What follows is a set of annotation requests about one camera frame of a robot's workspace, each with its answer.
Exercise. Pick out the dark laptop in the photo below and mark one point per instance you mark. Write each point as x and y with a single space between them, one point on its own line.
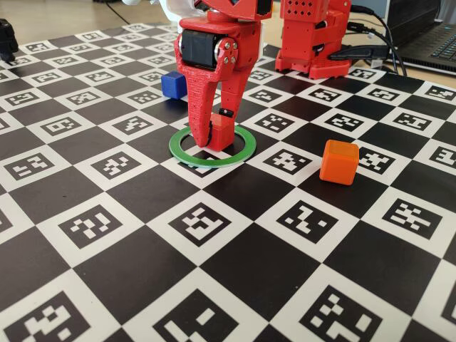
427 42

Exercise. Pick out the orange cube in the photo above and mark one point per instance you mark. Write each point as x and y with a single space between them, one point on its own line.
338 165

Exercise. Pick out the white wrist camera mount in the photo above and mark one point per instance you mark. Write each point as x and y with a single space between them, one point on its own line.
178 9

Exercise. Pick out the red cube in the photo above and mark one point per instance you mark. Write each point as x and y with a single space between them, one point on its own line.
222 137

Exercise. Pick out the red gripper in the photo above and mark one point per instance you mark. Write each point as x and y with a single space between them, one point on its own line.
199 50

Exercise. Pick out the red robot arm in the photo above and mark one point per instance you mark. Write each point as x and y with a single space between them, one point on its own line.
303 9

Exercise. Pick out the blue cube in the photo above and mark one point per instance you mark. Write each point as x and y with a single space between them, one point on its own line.
172 85

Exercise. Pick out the black white marker checkerboard mat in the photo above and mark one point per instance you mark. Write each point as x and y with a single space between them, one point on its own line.
142 249

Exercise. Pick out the black plastic device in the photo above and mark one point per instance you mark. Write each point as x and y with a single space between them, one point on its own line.
8 39

